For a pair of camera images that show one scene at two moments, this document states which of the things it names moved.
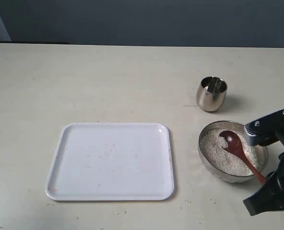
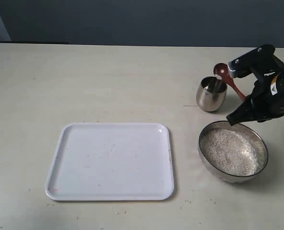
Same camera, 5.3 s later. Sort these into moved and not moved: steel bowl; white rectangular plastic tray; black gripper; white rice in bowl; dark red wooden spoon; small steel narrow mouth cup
Moved: dark red wooden spoon; black gripper
Not moved: white rice in bowl; small steel narrow mouth cup; steel bowl; white rectangular plastic tray
